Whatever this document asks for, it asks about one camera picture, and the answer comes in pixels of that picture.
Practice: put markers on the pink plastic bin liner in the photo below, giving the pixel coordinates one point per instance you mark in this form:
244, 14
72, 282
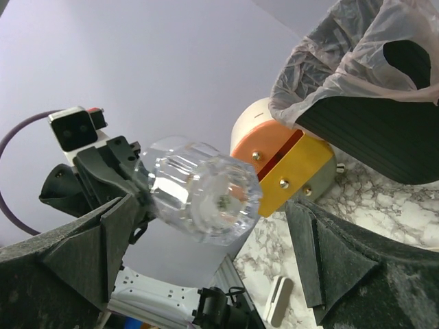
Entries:
343, 56

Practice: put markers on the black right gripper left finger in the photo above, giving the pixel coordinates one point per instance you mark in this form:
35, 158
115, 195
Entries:
63, 278

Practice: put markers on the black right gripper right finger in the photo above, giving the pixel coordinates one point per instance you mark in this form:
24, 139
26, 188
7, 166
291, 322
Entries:
354, 278

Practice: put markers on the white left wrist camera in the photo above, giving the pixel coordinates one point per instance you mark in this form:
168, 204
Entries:
77, 129

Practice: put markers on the black trash bin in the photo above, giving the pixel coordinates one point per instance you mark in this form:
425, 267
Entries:
381, 107

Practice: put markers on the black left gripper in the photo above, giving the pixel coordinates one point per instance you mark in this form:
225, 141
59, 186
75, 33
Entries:
97, 176

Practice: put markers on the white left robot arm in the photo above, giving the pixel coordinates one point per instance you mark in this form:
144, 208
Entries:
133, 294

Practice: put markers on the orange yellow drawer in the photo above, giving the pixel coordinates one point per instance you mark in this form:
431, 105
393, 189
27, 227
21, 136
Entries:
290, 169

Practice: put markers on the white rectangular device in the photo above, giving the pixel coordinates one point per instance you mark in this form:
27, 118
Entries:
278, 300

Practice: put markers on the clear drinking glass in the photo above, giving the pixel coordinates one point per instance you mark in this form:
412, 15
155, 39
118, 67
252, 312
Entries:
198, 190

